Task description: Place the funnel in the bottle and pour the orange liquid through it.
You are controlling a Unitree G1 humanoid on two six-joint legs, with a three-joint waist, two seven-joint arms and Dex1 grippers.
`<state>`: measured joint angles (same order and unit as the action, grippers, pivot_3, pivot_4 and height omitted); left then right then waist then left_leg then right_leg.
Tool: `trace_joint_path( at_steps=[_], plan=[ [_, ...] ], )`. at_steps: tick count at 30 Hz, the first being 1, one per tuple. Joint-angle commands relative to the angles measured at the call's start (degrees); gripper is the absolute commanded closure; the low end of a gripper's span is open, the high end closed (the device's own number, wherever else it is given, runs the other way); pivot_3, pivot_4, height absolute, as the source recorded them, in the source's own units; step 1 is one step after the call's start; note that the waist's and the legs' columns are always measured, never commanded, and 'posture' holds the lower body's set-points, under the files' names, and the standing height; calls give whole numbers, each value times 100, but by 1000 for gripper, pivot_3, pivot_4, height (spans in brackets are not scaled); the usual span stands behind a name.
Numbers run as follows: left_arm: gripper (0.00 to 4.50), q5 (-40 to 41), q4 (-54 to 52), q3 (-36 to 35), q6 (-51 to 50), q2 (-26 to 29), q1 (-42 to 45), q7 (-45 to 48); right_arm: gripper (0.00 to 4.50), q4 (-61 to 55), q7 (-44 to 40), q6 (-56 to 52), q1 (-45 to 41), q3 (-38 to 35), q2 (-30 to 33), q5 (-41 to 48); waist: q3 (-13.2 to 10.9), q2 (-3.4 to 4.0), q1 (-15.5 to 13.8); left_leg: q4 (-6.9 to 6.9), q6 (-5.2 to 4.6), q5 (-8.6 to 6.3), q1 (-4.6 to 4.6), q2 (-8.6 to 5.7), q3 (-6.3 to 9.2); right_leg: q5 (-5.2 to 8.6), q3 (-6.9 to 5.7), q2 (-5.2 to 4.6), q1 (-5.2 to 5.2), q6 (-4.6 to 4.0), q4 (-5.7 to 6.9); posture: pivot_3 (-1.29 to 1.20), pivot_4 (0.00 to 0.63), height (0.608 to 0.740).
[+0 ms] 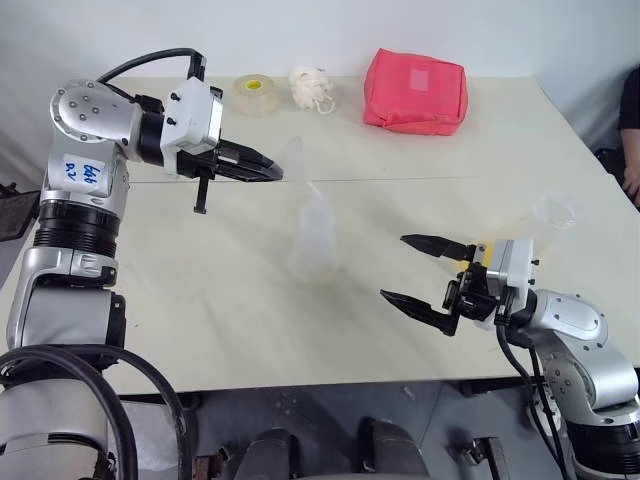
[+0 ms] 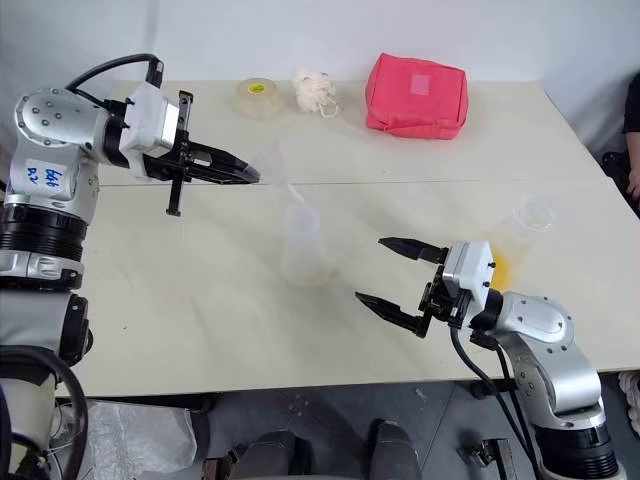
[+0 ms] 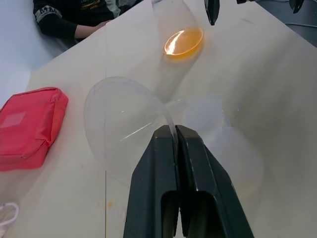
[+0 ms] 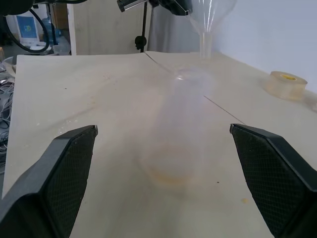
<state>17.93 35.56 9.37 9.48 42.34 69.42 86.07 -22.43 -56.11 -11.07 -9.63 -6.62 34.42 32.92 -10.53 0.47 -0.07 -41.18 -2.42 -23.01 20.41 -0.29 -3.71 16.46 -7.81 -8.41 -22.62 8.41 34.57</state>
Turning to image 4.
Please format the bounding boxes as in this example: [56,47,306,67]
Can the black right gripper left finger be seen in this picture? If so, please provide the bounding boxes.
[0,124,99,238]

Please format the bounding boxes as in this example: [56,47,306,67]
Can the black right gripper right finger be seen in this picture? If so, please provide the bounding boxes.
[229,123,317,238]

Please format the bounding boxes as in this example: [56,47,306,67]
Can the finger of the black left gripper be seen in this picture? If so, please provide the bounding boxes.
[160,0,192,17]

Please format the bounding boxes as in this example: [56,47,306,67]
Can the clear plastic funnel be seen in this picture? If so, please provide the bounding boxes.
[184,0,238,63]

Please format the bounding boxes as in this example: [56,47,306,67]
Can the clear bottle with orange liquid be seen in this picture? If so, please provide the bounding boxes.
[138,67,216,189]

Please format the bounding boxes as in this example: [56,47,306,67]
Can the black stand pole with knob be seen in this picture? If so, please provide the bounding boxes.
[134,0,155,54]

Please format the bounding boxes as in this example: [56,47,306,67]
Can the light wooden panel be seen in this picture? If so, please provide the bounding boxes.
[67,0,152,56]

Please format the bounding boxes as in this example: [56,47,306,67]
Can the clear adhesive tape roll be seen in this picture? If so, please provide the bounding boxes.
[262,70,309,101]

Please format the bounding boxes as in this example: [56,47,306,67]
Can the blue water jug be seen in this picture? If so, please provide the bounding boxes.
[41,17,60,47]

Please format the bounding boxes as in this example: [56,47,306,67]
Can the tangle of white cables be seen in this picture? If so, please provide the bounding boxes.
[0,56,17,176]

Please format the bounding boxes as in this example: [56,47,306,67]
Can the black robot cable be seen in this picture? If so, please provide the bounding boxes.
[0,9,52,54]

